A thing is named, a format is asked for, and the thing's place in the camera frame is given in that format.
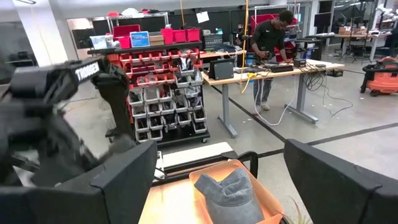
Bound blue sign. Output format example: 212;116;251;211
129;30;150;48

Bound wooden desk grey legs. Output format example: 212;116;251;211
201;58;346;139

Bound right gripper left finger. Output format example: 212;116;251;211
0;139;159;224

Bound person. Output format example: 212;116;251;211
250;9;296;116

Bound white paper sheet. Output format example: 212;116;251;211
196;11;210;24

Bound grey cap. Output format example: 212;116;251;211
194;167;265;224

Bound orange plastic bin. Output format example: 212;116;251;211
188;159;284;224

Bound yellow hanging cable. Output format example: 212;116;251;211
239;0;259;94

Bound red grey parts bin rack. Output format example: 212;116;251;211
88;12;211;147

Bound orange shop vacuum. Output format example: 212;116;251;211
359;55;398;97

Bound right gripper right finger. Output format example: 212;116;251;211
283;139;398;224

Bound black cable tangle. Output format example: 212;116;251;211
303;67;354;118

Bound wooden work table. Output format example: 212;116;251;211
337;26;393;62

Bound black case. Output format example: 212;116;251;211
208;58;234;81

